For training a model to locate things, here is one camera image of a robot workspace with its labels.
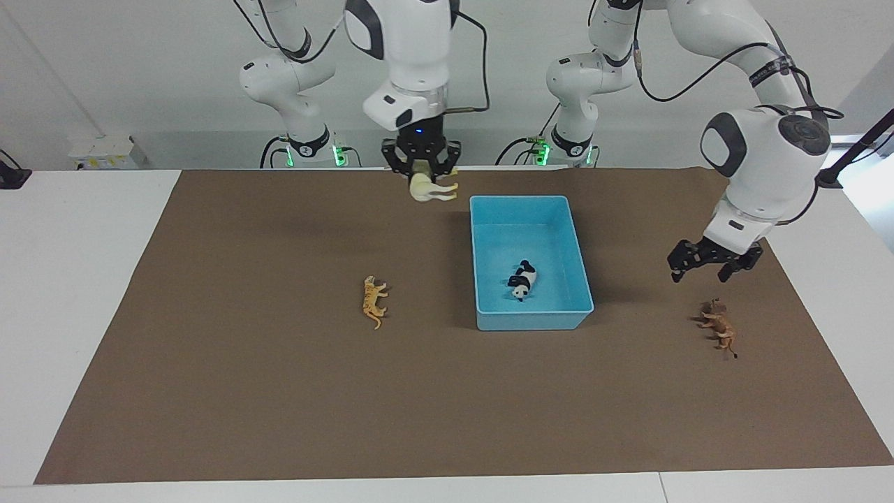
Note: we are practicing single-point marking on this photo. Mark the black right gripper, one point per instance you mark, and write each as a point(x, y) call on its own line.
point(419, 148)

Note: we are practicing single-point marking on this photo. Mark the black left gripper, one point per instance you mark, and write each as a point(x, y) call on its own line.
point(712, 253)

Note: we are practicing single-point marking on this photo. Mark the white horse toy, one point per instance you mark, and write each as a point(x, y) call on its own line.
point(422, 190)

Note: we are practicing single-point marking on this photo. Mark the brown lion toy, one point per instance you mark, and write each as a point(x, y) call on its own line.
point(719, 325)

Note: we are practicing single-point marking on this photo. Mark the orange striped tiger toy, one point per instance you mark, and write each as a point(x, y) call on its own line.
point(372, 299)

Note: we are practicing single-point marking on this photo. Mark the black and white panda toy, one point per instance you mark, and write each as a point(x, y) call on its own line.
point(522, 283)

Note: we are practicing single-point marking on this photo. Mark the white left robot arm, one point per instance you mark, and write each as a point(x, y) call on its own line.
point(761, 154)

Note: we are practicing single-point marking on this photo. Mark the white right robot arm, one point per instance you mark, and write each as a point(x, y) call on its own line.
point(412, 56)

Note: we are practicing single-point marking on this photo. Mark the light blue storage box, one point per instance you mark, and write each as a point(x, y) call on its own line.
point(552, 307)

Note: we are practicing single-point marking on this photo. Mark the white cardboard box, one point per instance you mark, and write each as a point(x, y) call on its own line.
point(105, 152)

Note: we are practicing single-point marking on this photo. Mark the brown table mat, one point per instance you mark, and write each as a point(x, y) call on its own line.
point(419, 405)

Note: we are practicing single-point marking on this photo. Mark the black camera stand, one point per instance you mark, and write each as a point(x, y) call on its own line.
point(831, 175)
point(14, 176)

